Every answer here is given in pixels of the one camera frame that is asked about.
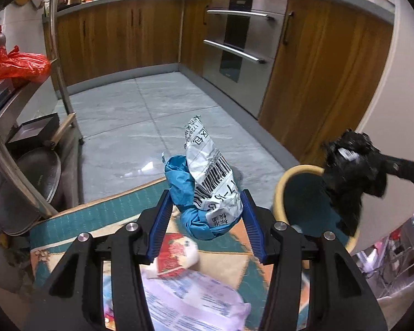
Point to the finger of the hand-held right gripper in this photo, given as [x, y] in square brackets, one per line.
[407, 170]

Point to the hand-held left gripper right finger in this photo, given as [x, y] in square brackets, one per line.
[253, 231]

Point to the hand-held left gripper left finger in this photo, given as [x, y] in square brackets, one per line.
[158, 227]

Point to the yellow rimmed round bin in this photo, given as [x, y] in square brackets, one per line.
[296, 196]

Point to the black plastic bag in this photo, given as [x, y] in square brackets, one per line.
[345, 186]

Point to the blue and white mailer bag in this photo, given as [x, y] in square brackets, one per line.
[207, 179]

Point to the red and white packet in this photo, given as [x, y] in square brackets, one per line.
[172, 251]

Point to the teal and orange quilted mat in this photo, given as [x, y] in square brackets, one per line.
[100, 210]

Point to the white plastic packaging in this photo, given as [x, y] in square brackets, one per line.
[186, 300]

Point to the grey round pan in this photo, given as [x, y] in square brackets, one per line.
[17, 210]
[38, 176]

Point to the white fluffy rug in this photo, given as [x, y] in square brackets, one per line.
[396, 310]

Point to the stainless steel oven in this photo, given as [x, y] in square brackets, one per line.
[248, 86]

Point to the black box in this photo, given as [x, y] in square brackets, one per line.
[34, 131]

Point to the metal storage rack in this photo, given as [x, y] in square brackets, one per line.
[60, 76]

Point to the wooden kitchen cabinets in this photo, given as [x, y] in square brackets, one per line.
[124, 41]

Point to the red plastic bag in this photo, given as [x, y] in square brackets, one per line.
[13, 65]

